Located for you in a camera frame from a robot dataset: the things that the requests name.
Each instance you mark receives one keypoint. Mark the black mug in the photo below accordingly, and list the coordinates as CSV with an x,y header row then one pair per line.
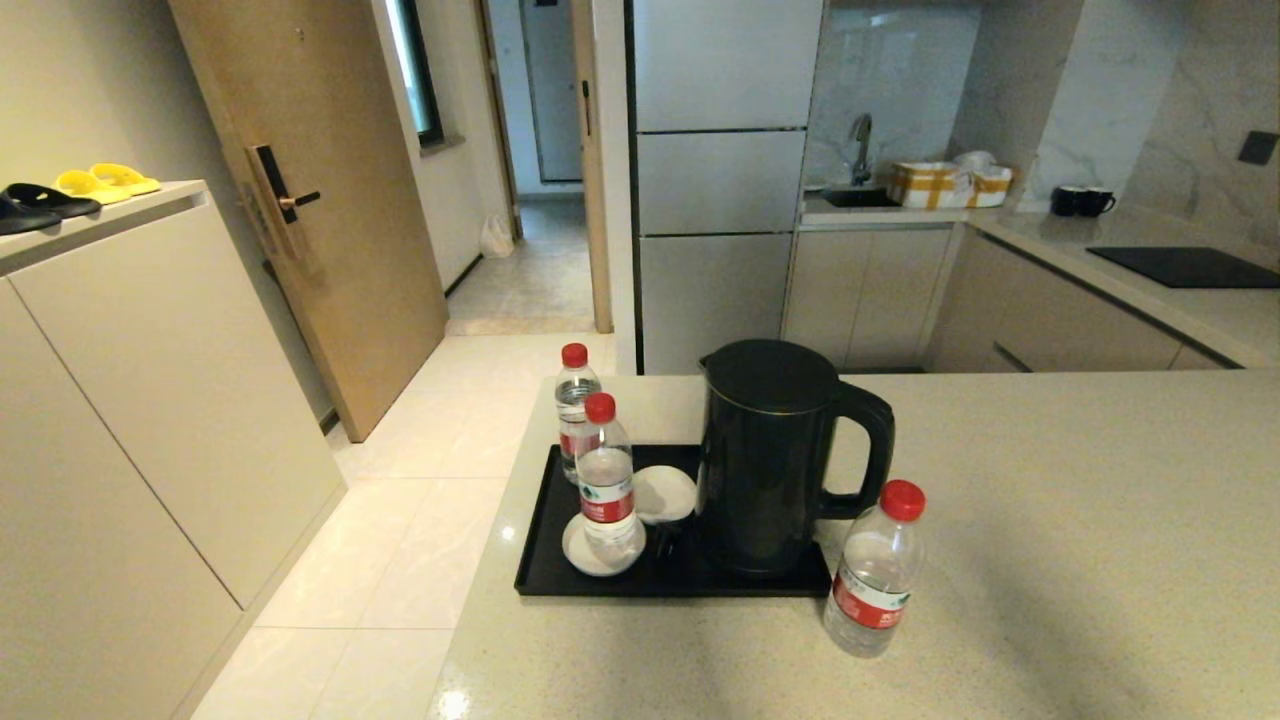
x,y
1095,202
1063,200

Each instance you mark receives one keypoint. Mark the black induction cooktop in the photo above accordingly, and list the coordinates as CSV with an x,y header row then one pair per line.
x,y
1190,266

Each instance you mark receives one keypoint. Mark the yellow striped white box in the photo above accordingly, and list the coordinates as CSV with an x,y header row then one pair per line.
x,y
992,187
930,185

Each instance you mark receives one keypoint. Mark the white ribbed saucer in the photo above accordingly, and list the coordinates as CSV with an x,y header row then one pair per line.
x,y
580,552
668,492

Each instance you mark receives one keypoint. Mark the silver refrigerator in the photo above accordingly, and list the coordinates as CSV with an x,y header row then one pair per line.
x,y
720,180

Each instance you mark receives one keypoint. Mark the black slipper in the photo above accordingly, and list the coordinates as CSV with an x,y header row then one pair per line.
x,y
55,200
20,215

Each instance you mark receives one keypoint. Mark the white hallway door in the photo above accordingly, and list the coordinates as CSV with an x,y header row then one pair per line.
x,y
553,90

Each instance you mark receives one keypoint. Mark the chrome kitchen faucet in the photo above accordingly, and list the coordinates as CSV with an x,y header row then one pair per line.
x,y
862,135

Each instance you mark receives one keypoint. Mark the yellow slipper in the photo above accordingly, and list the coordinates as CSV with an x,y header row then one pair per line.
x,y
85,185
125,177

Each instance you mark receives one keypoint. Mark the beige shoe cabinet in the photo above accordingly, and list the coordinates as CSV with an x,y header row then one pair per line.
x,y
130,400

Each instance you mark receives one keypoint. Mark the wooden entrance door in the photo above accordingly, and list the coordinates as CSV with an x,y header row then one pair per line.
x,y
340,250

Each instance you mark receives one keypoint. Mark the dark wall socket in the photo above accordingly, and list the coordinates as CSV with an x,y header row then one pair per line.
x,y
1258,148

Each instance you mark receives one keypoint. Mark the beige kitchen base cabinets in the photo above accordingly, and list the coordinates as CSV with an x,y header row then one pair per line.
x,y
860,290

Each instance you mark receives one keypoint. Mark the dark framed window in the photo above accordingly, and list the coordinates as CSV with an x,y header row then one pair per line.
x,y
420,70

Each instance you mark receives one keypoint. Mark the white crumpled bag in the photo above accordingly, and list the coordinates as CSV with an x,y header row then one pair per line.
x,y
975,160

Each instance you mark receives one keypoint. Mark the dark kitchen sink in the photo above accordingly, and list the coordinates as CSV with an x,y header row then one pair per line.
x,y
860,197

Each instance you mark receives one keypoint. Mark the black rectangular serving tray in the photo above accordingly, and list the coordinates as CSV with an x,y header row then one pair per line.
x,y
545,560

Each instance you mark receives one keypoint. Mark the black electric kettle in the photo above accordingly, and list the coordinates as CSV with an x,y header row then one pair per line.
x,y
765,460

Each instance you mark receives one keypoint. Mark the narrow wooden door panel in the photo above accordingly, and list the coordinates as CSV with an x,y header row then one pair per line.
x,y
597,200

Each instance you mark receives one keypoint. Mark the clear red-capped water bottle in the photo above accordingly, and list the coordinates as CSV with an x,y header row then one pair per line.
x,y
577,395
606,480
870,580

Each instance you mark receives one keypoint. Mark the white plastic bag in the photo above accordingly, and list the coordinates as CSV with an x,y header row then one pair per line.
x,y
496,238

